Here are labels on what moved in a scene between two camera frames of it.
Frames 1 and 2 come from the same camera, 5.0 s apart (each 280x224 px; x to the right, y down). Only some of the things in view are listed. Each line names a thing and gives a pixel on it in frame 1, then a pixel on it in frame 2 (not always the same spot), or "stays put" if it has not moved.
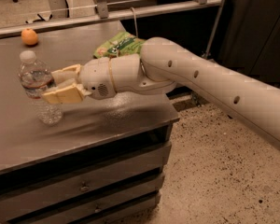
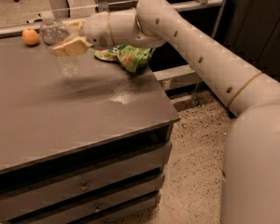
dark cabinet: [255, 38] stays put
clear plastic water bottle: [35, 77] -> [53, 34]
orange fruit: [29, 36] stays put
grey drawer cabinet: [104, 162] stays put
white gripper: [95, 77] -> [96, 29]
